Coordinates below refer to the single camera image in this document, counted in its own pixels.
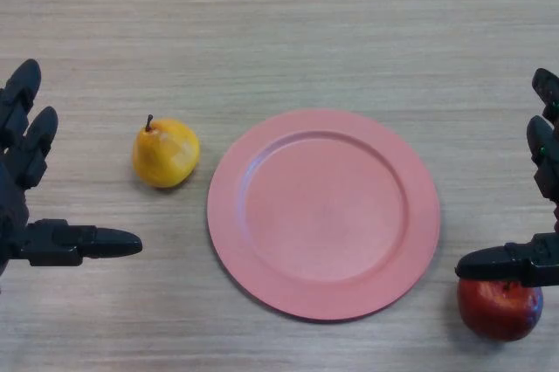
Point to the yellow pear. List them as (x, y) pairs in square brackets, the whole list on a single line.
[(167, 153)]

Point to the pink round plate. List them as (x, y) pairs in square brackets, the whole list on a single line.
[(324, 216)]

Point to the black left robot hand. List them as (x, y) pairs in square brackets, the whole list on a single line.
[(13, 197)]

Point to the red apple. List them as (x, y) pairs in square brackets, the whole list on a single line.
[(498, 311)]

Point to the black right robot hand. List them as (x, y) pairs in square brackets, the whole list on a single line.
[(515, 263)]

